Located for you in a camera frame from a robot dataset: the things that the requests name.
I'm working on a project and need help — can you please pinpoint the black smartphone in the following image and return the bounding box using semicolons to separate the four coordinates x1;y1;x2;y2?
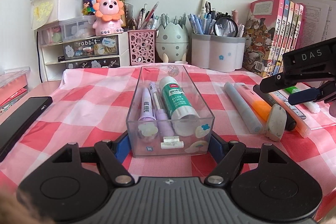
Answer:
0;96;53;162

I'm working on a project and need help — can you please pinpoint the white used eraser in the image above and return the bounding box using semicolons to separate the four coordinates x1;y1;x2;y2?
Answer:
264;103;287;141

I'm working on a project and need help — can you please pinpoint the white drawer organizer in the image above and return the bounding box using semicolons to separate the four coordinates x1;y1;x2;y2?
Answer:
37;15;130;81

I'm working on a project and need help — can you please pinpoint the clear plastic organizer tray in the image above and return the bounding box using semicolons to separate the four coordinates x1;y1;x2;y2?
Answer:
126;65;215;157

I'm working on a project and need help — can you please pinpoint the pink comic book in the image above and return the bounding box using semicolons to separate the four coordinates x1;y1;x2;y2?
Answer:
243;0;285;77

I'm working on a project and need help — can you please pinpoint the pink checkered tablecloth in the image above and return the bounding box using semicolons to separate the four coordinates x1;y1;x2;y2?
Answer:
1;65;335;219

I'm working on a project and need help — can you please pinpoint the magnifying glass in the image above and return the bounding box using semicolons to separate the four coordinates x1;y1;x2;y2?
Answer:
214;17;238;38

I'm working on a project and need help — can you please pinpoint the pink highlighter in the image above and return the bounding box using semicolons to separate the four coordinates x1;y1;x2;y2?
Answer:
269;92;311;138

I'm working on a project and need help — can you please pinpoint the white flower pen holder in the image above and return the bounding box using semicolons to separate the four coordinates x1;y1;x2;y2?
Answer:
191;34;246;72

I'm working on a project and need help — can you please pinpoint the black marker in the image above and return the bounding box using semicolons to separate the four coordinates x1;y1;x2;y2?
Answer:
252;84;297;131

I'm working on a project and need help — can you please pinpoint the lilac barcode pen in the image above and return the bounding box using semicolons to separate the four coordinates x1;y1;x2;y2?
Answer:
138;88;157;139

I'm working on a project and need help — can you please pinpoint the red spine comic book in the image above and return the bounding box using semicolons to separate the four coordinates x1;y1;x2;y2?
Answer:
278;3;306;75

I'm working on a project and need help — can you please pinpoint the orange highlighter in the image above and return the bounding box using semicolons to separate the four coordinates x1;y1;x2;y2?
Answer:
234;83;271;121

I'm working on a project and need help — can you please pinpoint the cream spine comic book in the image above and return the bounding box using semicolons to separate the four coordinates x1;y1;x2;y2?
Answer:
273;1;296;76

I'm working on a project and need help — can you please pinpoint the pink storage box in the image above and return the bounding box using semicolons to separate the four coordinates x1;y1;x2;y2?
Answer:
0;68;30;115

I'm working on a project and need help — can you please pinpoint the white paper stack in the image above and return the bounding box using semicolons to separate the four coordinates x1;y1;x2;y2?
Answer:
294;0;336;49

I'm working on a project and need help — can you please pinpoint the green glue stick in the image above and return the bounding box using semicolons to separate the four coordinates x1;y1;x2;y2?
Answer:
159;76;199;137

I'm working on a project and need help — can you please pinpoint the green egg pen holder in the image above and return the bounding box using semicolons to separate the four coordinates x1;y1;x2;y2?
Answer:
155;23;190;63

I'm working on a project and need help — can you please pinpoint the green highlighter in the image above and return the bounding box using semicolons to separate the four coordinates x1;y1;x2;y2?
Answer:
284;86;321;114

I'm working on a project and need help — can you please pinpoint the pencil lead refill case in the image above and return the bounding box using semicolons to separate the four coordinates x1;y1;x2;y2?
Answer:
274;91;306;120

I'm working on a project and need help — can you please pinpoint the pink perforated pen holder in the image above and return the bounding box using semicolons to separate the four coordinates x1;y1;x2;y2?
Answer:
127;30;156;65

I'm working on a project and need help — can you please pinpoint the blue spine comic book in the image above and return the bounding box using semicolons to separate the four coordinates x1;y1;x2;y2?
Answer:
268;0;293;76

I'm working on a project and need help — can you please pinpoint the pink lion toy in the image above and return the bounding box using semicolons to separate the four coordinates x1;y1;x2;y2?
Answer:
92;0;124;36

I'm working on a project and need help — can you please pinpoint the light blue highlighter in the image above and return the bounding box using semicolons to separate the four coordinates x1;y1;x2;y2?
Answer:
224;82;263;134

